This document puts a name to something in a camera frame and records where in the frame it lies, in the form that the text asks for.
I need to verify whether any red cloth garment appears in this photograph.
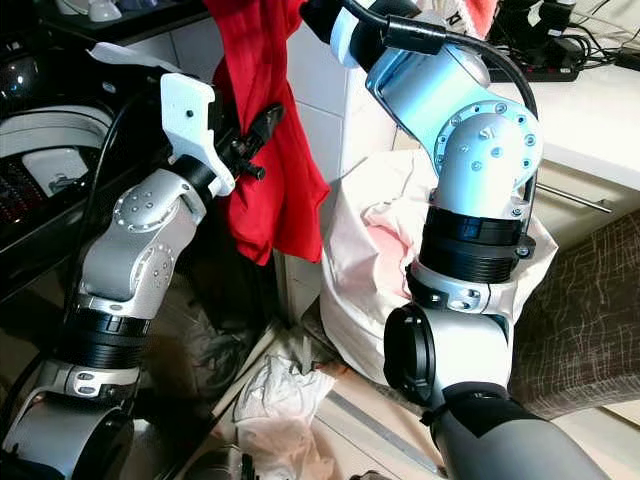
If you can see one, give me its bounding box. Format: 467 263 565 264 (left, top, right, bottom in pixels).
205 0 331 266

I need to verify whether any beige cabinet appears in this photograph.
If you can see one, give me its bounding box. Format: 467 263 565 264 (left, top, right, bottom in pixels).
528 150 640 251

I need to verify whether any grey cloth under bag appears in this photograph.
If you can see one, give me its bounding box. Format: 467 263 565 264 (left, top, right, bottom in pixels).
300 300 391 389

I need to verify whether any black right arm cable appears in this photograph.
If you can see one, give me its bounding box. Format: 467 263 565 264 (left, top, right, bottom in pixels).
345 0 541 206

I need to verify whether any metal drawer handle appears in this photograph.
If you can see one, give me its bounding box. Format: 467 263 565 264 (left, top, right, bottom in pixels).
536 183 614 215

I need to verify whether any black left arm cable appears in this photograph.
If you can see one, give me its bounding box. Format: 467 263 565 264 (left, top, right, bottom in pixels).
2 95 161 461

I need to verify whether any red white patterned item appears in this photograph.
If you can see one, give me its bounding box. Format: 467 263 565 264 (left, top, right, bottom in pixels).
445 0 498 37

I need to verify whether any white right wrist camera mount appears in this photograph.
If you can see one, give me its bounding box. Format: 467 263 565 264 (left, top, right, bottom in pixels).
328 8 373 69

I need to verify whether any black power adapter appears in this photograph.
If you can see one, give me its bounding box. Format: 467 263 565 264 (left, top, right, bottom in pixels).
498 0 579 53

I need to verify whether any grey patterned fabric seat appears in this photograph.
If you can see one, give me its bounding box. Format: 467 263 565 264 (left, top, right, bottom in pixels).
508 208 640 421

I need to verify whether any white crumpled cloth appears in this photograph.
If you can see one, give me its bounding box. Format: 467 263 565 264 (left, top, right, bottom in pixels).
235 340 346 480

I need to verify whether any white paper sheet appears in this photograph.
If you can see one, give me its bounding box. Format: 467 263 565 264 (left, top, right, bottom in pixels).
100 42 173 77

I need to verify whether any white fabric laundry bag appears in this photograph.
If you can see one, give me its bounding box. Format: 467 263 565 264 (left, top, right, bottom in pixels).
318 150 559 386

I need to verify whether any white plastic item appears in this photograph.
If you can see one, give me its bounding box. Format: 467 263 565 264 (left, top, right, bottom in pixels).
55 0 126 24

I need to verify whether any pale pink crumpled cloth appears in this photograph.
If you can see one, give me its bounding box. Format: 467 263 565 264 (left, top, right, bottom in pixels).
360 205 436 301

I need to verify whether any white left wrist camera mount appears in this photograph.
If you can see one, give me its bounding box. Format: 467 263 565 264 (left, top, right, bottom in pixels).
160 73 237 197

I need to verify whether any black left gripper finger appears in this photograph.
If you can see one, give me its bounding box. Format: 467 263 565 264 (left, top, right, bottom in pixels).
250 103 286 151

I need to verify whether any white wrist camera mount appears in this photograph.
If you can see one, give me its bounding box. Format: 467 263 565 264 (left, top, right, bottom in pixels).
160 73 237 197
328 8 373 69

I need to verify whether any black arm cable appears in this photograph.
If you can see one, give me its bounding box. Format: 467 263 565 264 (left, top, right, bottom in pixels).
345 0 541 206
2 95 161 461

